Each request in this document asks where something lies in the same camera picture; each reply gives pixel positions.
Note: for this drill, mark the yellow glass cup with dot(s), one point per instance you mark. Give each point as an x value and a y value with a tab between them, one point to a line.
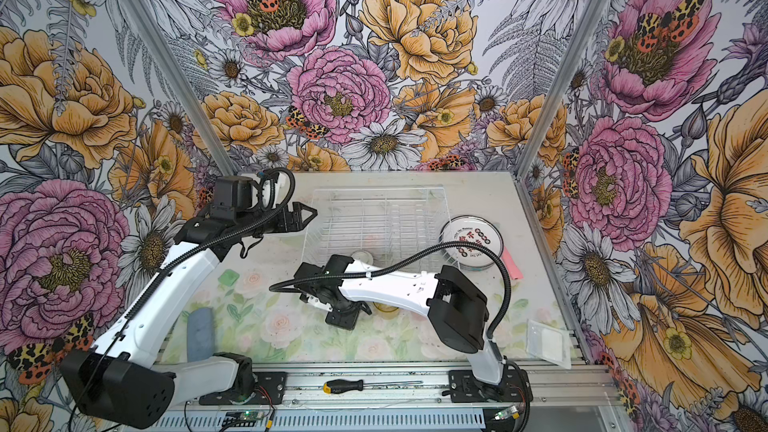
387	311

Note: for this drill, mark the green circuit board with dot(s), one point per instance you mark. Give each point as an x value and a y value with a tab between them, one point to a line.
246	419

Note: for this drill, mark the black yellow screwdriver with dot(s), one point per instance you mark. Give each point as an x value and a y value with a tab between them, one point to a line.
341	386

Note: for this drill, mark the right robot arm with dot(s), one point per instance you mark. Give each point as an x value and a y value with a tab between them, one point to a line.
457	310

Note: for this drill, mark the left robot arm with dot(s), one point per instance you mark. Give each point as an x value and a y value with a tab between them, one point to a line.
117	379

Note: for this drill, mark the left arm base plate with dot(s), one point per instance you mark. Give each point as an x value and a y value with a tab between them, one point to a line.
262	388

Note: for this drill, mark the blue grey sponge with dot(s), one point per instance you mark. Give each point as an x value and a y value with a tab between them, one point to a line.
200	335

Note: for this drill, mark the striped small bowl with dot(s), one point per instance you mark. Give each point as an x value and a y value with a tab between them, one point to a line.
363	256

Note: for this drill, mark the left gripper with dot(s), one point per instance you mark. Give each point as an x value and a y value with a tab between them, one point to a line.
285	214

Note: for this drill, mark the white vented panel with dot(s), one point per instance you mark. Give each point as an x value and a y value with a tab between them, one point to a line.
383	419

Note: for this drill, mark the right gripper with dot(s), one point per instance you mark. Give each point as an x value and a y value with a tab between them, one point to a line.
344	321

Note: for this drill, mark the white wire dish rack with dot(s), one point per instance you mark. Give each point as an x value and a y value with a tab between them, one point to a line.
391	223

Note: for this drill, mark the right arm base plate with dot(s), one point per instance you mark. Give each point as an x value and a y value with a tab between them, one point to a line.
465	388

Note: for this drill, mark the white square dish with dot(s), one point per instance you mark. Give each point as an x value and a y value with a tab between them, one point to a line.
549	344

